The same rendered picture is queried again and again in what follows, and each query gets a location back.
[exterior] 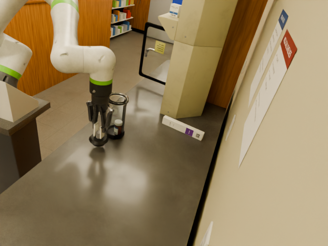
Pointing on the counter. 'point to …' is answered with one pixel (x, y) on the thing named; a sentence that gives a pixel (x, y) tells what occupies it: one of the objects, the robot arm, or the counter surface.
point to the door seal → (143, 51)
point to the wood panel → (235, 50)
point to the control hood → (169, 24)
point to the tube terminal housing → (195, 55)
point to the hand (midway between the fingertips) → (99, 130)
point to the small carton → (174, 10)
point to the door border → (144, 48)
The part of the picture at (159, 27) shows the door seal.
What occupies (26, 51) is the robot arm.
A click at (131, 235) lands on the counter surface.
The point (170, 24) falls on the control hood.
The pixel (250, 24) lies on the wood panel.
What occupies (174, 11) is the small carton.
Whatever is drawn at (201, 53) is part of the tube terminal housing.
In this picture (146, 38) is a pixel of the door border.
